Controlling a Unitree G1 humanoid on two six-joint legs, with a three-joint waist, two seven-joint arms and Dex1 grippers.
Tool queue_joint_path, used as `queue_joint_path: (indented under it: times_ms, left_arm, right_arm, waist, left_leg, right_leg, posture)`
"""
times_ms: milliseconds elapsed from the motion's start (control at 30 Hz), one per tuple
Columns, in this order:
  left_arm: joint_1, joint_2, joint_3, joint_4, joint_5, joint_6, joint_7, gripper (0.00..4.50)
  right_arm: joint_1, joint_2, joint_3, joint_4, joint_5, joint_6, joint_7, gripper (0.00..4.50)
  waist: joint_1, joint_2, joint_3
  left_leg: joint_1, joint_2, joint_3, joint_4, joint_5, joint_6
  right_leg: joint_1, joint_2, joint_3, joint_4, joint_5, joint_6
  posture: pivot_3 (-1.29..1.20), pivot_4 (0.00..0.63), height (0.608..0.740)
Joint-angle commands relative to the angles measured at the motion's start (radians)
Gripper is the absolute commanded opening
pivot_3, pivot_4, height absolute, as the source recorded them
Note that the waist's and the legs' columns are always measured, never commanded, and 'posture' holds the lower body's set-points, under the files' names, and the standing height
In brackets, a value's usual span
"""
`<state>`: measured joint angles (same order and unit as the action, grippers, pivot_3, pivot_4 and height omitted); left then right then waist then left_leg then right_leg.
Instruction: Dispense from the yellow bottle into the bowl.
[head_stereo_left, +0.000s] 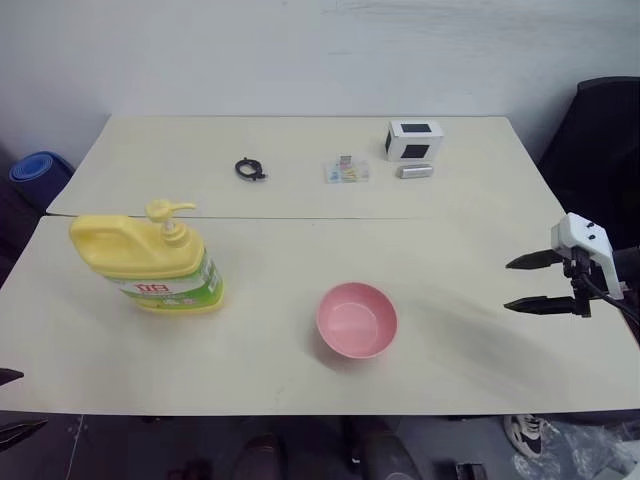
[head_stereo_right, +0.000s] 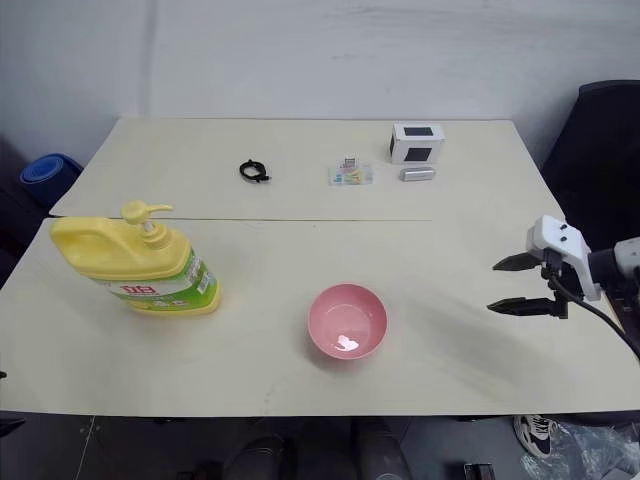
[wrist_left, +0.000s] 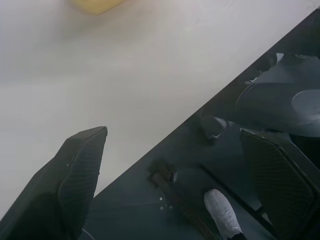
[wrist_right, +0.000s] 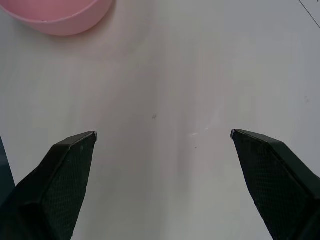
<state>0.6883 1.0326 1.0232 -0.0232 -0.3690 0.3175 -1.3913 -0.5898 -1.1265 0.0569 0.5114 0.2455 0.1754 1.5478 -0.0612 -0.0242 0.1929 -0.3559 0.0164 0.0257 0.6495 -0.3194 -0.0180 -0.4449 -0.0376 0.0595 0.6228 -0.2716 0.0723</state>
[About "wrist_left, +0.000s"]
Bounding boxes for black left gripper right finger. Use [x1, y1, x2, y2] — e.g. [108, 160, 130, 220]
[239, 127, 320, 240]

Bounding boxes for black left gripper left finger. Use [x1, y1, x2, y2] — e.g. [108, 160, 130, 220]
[0, 125, 109, 240]

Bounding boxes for yellow object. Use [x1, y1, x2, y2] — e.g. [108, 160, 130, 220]
[70, 0, 125, 16]

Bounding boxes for white sneaker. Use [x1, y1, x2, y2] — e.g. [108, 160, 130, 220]
[203, 188, 243, 240]

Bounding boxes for silver robot body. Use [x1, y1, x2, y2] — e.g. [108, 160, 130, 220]
[235, 52, 320, 137]

